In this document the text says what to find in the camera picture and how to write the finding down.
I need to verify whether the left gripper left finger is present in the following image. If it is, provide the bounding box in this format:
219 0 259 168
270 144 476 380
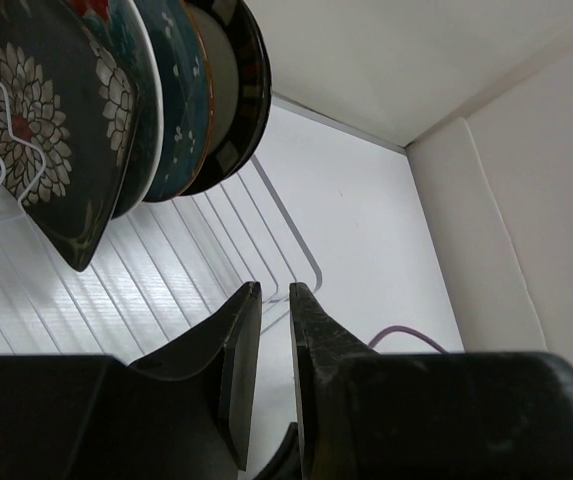
129 282 261 471

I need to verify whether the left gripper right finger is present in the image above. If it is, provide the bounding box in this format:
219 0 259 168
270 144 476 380
289 283 573 479

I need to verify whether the striped dark rim plate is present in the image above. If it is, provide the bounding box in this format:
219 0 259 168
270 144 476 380
183 1 272 196

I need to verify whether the black square floral plate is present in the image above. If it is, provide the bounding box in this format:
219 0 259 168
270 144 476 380
0 1 138 271

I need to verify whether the teal round plate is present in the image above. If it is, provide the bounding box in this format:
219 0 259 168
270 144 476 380
136 0 214 203

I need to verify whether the red plate with teal flower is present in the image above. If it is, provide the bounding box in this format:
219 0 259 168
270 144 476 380
70 1 164 218

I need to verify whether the white wire dish rack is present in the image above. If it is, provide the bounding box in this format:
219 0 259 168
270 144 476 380
0 82 323 356

